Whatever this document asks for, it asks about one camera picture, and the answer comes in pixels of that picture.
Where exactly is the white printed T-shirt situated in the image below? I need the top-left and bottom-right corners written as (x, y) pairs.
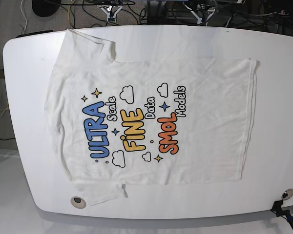
top-left (44, 30), bottom-right (257, 205)

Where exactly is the yellow cable on floor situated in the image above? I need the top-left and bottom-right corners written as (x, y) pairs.
top-left (67, 0), bottom-right (75, 28)

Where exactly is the right table cable grommet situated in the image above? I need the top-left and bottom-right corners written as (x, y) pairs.
top-left (281, 189), bottom-right (293, 200)

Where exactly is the white cable on floor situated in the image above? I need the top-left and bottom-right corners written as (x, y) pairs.
top-left (19, 0), bottom-right (28, 35)

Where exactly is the left table cable grommet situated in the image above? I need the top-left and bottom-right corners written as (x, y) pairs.
top-left (70, 196), bottom-right (86, 209)

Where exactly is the table cable grommet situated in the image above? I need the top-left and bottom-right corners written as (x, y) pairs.
top-left (70, 196), bottom-right (86, 209)
top-left (281, 189), bottom-right (293, 200)

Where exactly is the black round floor base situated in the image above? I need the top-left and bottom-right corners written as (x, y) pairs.
top-left (32, 0), bottom-right (62, 18)

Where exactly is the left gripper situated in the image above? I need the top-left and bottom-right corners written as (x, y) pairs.
top-left (184, 3), bottom-right (216, 24)

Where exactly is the black aluminium frame stand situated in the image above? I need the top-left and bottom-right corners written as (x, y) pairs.
top-left (144, 0), bottom-right (175, 25)

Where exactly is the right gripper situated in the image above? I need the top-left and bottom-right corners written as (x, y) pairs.
top-left (97, 5), bottom-right (123, 23)

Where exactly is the black clamp with cable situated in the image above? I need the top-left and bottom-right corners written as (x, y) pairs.
top-left (270, 200), bottom-right (293, 231)

